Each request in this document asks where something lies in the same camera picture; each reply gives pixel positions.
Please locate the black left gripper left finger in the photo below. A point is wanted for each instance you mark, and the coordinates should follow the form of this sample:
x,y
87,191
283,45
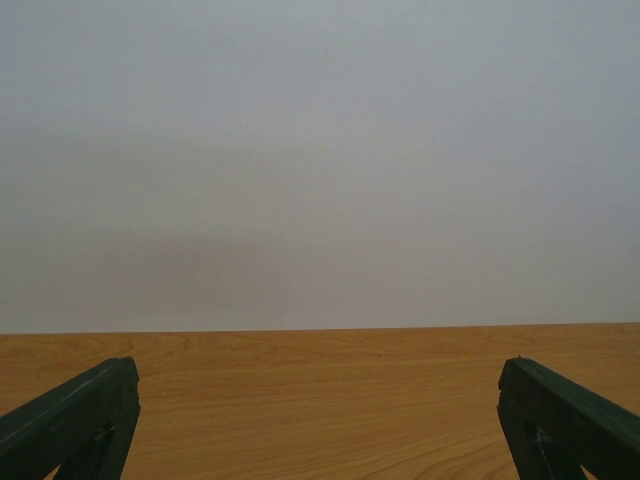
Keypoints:
x,y
81,429

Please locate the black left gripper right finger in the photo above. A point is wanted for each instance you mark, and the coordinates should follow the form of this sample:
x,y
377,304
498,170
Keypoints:
x,y
558,429

